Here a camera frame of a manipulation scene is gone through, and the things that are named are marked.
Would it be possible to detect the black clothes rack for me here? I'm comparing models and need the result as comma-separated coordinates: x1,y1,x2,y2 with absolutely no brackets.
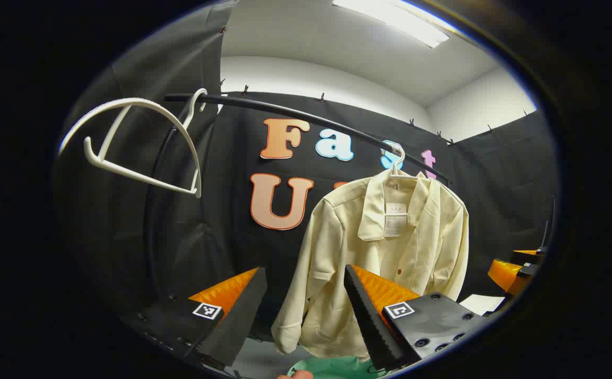
144,93,453,298

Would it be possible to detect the row of small black clips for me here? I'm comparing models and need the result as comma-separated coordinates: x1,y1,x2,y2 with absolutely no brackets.
219,24,530,148

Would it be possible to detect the black stand pole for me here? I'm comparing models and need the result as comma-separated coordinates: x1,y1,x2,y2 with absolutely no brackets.
540,196,557,252

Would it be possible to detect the cream button shirt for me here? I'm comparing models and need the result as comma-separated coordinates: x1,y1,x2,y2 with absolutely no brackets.
270,168,469,361

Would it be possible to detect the long ceiling light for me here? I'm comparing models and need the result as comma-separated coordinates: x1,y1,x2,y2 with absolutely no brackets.
332,0,461,49

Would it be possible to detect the green laundry hamper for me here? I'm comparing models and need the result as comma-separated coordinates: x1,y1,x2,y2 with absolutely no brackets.
286,355,390,379

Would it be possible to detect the white shirt hanger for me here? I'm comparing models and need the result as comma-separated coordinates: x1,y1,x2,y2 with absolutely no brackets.
387,141,407,177

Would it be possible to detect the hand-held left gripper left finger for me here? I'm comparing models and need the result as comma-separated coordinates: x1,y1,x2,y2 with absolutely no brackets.
124,267,268,369

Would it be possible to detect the empty white plastic hanger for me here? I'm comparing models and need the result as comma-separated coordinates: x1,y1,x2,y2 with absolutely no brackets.
58,88,209,199

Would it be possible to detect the black backdrop cloth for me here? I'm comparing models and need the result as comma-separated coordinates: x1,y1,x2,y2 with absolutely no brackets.
53,0,561,348

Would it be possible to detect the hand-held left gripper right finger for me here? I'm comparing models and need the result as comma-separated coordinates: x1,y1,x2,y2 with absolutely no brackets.
344,264,488,372

